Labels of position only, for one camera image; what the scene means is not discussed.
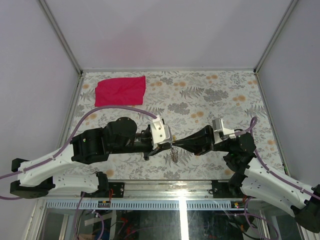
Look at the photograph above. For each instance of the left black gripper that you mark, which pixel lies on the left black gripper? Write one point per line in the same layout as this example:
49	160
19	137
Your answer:
159	148

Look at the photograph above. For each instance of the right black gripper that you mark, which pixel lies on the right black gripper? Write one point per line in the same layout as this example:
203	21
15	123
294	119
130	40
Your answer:
200	142

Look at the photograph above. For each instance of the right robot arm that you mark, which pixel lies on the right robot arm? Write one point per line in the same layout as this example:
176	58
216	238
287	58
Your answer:
254	178

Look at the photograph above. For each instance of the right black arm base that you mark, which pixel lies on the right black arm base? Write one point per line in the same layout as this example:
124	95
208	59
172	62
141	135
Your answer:
220	189

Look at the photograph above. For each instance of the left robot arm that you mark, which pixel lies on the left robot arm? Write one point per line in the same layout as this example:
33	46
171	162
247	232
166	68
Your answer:
46	175

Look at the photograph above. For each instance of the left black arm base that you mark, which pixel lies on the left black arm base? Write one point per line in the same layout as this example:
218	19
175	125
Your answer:
117	189

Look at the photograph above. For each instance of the pink folded cloth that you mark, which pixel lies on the pink folded cloth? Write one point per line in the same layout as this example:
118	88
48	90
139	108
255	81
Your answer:
121	91

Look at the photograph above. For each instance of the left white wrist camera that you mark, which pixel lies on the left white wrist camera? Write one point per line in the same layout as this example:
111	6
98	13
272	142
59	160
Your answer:
160	132

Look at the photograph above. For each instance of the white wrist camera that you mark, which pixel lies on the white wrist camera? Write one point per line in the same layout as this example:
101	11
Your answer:
220	133
160	132

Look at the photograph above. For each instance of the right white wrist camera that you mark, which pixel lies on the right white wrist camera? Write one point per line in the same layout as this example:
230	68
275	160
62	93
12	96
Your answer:
220	133

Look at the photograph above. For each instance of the aluminium front rail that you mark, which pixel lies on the aluminium front rail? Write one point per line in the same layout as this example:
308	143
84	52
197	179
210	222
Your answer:
169	190

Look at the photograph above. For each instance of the white slotted cable duct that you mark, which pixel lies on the white slotted cable duct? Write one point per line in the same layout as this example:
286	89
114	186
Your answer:
87	204

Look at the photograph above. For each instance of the left aluminium frame post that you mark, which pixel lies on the left aluminium frame post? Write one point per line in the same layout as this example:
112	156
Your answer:
59	34

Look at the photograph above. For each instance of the aluminium frame post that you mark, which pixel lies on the aluminium frame post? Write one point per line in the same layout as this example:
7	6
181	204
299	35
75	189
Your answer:
282	23
59	34

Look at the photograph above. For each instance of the right aluminium frame post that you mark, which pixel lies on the right aluminium frame post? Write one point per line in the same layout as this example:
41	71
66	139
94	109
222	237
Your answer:
282	23

